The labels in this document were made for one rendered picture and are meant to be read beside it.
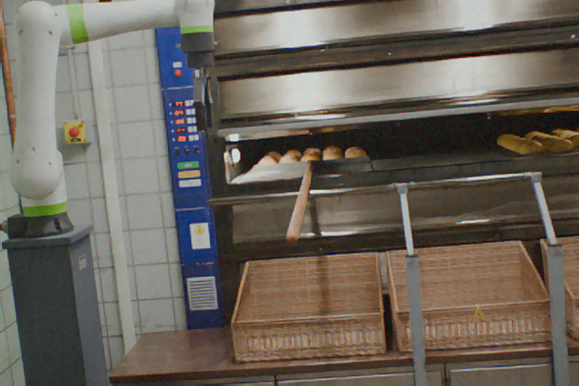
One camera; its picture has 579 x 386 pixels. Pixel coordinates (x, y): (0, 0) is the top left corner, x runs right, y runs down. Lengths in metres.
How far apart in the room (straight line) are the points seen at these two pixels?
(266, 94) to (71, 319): 1.36
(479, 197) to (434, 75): 0.53
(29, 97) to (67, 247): 0.44
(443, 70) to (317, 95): 0.52
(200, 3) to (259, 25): 1.08
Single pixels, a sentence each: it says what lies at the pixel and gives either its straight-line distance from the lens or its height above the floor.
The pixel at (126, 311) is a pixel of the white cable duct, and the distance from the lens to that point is 3.51.
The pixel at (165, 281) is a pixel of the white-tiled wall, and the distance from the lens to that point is 3.45.
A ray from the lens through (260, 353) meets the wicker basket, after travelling 2.95.
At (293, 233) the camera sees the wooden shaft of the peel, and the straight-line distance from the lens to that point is 1.95.
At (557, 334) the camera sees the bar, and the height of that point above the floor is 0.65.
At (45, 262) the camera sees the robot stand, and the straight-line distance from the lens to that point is 2.35.
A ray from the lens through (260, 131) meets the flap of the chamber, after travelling 3.13.
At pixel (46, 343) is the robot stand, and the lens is 2.41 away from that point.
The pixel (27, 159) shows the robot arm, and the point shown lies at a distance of 2.19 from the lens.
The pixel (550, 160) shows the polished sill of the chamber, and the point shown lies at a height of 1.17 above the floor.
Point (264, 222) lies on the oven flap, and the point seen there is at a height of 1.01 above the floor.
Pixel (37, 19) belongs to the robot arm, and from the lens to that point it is 2.19.
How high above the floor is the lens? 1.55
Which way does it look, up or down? 6 degrees down
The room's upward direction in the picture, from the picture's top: 5 degrees counter-clockwise
